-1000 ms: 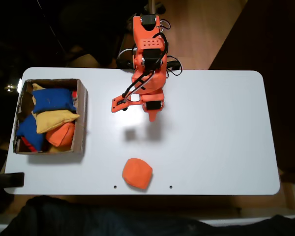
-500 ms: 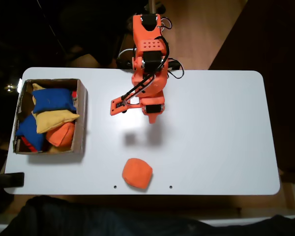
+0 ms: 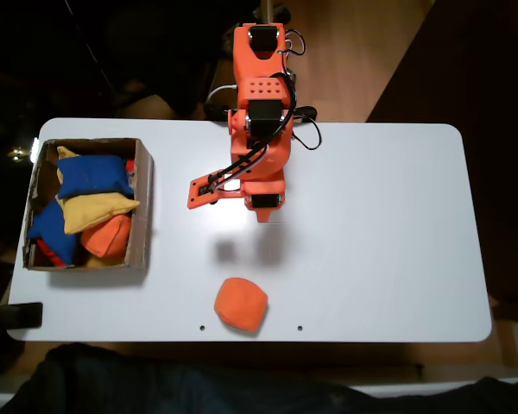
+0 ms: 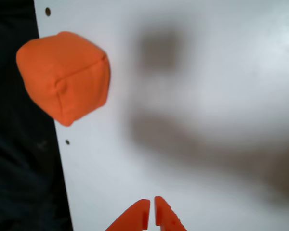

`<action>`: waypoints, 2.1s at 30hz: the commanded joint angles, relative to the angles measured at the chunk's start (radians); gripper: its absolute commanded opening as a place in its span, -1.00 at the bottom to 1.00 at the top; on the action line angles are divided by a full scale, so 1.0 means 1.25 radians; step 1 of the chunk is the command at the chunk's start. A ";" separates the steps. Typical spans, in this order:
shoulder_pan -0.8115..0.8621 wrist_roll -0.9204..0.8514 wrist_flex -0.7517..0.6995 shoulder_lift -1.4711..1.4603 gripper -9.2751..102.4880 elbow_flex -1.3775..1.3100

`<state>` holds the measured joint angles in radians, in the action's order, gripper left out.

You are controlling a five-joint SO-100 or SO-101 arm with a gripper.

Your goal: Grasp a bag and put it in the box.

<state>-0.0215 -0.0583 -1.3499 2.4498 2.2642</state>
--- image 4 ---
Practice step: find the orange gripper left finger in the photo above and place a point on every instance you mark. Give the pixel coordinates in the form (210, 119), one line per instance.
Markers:
(135, 216)

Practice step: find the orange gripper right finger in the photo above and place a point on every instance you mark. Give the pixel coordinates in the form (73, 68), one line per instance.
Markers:
(166, 216)

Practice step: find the orange bean bag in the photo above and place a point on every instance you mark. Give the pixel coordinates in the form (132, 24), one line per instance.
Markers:
(65, 77)

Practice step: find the person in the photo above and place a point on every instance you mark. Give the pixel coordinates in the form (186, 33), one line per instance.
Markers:
(19, 144)

